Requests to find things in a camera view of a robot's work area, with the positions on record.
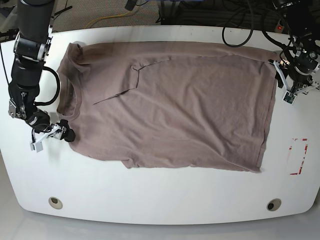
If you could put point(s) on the mauve T-shirt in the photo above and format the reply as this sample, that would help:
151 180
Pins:
169 104

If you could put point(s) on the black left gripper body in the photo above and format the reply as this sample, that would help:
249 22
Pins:
299 61

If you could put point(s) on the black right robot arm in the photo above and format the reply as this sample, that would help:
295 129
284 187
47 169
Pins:
35 20

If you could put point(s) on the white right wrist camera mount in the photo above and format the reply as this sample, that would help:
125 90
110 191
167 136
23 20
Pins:
46 137

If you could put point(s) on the red tape rectangle marking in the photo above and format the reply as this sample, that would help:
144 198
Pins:
296 156

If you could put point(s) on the right table grommet hole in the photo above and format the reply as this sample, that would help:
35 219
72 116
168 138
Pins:
274 205

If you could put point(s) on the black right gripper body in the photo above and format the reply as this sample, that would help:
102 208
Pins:
27 109

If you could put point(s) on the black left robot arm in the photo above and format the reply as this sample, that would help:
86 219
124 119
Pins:
297 18

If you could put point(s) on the left table grommet hole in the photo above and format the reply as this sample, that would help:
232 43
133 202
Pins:
55 203

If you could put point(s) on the table grommet hole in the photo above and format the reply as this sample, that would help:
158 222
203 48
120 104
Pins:
274 205
55 203

